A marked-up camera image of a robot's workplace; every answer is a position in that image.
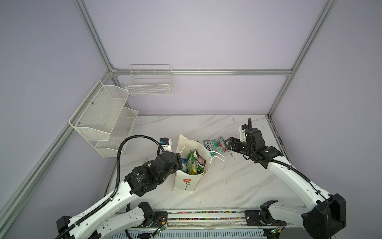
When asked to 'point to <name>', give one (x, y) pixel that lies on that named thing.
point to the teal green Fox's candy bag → (215, 146)
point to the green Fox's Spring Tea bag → (199, 170)
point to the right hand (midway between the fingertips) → (228, 142)
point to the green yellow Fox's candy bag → (191, 167)
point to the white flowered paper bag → (183, 182)
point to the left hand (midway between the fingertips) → (178, 156)
